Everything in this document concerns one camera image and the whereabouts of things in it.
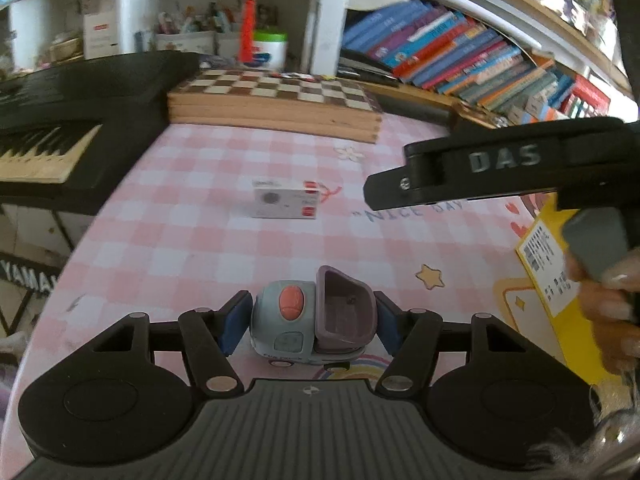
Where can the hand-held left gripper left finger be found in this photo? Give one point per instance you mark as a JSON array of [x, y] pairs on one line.
[[235, 322]]

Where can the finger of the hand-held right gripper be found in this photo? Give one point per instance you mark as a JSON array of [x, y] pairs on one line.
[[400, 185]]

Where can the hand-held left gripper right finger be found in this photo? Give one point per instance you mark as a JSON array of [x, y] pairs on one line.
[[390, 325]]

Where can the grey blue toy car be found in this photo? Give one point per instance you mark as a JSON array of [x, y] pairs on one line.
[[285, 330]]

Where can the yellow cardboard box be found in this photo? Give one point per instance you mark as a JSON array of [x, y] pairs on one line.
[[570, 345]]

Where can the pink checked tablecloth desktop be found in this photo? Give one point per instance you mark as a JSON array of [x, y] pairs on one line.
[[175, 260]]

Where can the person's right hand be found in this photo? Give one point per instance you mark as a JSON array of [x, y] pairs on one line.
[[612, 320]]

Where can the red flat box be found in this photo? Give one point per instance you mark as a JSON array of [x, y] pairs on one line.
[[590, 92]]

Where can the dark box with metal knobs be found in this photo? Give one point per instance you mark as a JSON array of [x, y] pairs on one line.
[[475, 116]]

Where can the white red small carton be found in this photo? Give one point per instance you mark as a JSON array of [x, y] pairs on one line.
[[280, 200]]

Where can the wooden chessboard box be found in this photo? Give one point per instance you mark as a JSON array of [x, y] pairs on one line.
[[260, 87]]

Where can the wooden bookshelf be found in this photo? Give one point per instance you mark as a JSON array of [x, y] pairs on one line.
[[325, 20]]

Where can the white tub with green lid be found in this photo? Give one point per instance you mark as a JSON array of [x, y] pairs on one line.
[[270, 50]]

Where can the black keyboard stand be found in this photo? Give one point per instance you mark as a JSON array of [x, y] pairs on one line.
[[25, 275]]

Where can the red stick with white top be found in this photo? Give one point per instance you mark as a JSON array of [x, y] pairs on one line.
[[248, 30]]

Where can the grey furry cloth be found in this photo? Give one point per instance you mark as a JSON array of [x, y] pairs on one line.
[[600, 450]]

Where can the white holder with pens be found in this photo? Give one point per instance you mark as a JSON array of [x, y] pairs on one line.
[[185, 35]]

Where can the black electronic keyboard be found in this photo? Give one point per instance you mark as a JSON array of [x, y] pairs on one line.
[[75, 90]]

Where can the white carton with red label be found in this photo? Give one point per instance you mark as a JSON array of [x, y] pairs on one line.
[[101, 35]]

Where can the brass bowl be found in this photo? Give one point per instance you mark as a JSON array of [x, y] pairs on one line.
[[66, 49]]

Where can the white shelf unit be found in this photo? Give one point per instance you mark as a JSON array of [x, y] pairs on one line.
[[130, 5]]

